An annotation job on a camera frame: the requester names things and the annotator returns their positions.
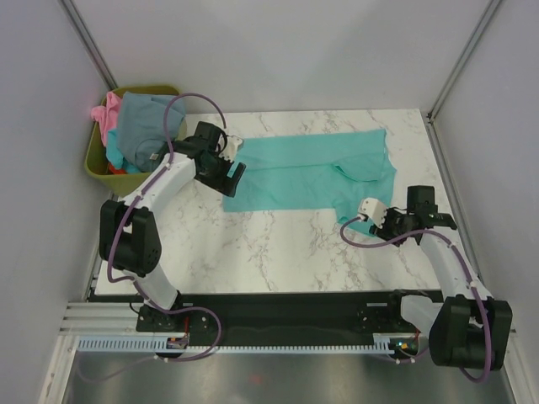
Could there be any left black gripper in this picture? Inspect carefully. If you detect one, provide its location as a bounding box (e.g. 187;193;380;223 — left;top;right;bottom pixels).
195;151;245;199

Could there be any teal t shirt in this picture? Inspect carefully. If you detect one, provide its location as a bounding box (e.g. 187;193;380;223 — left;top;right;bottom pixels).
222;129;396;224

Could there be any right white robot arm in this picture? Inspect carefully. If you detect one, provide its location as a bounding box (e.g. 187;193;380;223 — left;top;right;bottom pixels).
358;185;513;372

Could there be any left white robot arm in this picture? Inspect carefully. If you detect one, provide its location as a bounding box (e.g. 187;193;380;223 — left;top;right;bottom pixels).
99;122;246;331

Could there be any grey blue t shirt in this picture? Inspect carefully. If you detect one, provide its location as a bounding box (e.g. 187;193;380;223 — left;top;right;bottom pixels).
115;92;185;173

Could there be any orange red garment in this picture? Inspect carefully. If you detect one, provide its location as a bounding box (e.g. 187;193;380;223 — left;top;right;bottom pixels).
107;163;126;175

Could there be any pink t shirt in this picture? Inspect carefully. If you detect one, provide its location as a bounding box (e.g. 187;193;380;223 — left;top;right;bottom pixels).
90;92;122;146

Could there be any olive green laundry bin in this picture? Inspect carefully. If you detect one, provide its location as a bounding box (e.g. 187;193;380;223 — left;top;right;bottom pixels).
84;84;182;197

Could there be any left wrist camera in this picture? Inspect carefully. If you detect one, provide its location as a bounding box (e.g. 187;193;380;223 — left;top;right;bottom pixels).
220;136;243;162

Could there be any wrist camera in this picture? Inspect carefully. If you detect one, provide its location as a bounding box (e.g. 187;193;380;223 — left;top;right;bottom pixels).
220;136;243;162
358;197;388;228

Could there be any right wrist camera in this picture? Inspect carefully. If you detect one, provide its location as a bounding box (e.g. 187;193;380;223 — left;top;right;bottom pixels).
358;197;388;228

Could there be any light blue cable duct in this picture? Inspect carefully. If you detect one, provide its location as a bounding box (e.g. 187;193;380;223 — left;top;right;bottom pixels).
77;335;394;354

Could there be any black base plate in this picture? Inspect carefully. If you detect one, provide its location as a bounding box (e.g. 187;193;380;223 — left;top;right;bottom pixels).
136;290;415;348

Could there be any aluminium frame rail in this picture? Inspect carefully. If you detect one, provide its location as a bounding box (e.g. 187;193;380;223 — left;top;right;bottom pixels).
58;300;519;337

